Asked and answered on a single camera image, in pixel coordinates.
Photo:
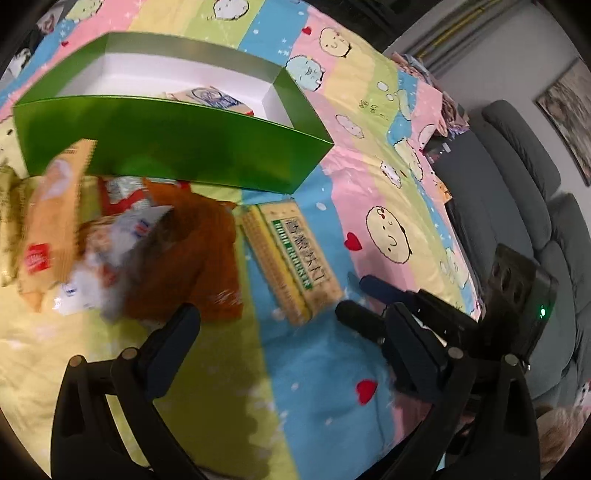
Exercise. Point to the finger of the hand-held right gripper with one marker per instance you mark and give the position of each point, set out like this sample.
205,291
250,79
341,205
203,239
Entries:
358,318
376,286

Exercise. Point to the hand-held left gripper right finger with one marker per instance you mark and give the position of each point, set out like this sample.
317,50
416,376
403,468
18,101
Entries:
415,355

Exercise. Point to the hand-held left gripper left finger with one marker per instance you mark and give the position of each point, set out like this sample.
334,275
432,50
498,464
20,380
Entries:
180,337

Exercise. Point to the orange brown snack packet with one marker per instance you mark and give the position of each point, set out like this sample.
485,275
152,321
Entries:
194,258

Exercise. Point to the green yellow cracker pack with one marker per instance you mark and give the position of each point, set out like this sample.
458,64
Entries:
291,258

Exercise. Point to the red silver snack packet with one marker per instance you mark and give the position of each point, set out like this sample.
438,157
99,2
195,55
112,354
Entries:
115,191

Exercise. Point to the beige orange snack packet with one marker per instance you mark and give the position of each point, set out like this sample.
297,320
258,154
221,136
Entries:
51,221

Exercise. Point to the green cardboard box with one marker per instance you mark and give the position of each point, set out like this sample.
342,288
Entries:
184,138

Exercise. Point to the printed cartoon blanket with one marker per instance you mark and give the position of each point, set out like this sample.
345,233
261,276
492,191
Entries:
323,415

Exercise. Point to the grey sofa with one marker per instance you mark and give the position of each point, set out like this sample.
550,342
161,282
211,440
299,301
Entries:
508,184

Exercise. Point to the beige fuzzy thing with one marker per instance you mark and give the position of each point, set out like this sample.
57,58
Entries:
558,438

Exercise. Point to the pile of printed clothes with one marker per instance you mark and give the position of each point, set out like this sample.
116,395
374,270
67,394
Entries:
450,110

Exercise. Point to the round gold snack packet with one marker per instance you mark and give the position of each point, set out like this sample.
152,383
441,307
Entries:
11,221

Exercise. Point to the white blue print snack packet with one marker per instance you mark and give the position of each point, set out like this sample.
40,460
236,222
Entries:
212,99

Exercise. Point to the framed wall picture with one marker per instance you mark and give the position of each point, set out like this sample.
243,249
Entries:
570,110

